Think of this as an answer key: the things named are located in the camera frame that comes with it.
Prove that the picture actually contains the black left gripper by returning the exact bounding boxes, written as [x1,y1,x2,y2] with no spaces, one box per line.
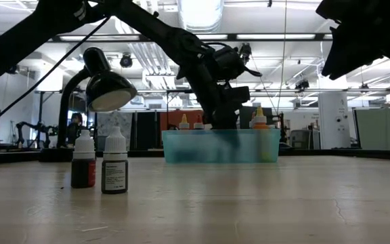
[177,42,263,129]

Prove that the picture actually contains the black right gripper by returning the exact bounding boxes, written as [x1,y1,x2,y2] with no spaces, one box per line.
[316,0,390,81]

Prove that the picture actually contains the orange nozzle bottle in bin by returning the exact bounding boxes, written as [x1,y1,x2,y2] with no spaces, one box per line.
[238,105,274,130]

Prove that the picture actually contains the green translucent plastic tray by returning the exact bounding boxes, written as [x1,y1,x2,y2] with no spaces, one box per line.
[161,127,282,164]

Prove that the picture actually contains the black overhead light beam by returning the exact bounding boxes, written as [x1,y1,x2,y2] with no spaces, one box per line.
[0,32,390,43]

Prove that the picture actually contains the grey equipment box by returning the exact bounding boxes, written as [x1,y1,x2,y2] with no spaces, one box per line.
[289,128,309,150]

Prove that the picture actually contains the pale green partition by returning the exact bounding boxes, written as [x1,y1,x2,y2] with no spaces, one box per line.
[353,107,390,151]

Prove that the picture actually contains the black panel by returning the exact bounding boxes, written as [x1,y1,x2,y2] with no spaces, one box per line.
[132,111,160,152]

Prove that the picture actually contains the grey patterned panel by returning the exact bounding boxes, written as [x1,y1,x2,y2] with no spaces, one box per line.
[96,111,133,152]

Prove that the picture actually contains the black desk lamp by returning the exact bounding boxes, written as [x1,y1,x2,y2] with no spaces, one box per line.
[39,46,138,163]

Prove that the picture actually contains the person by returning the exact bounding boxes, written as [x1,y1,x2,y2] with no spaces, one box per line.
[66,113,86,148]

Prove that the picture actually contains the small bottle red label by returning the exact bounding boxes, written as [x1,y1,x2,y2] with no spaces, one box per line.
[70,129,97,189]

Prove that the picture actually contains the black background stand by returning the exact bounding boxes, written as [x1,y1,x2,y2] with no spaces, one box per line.
[34,89,64,150]

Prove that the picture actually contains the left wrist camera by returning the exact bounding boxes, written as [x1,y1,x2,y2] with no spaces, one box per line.
[229,86,251,103]

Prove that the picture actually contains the orange wall panel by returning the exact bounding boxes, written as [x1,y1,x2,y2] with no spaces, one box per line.
[159,110,204,131]

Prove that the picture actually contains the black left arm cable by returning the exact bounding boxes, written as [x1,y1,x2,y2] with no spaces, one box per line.
[0,16,111,116]

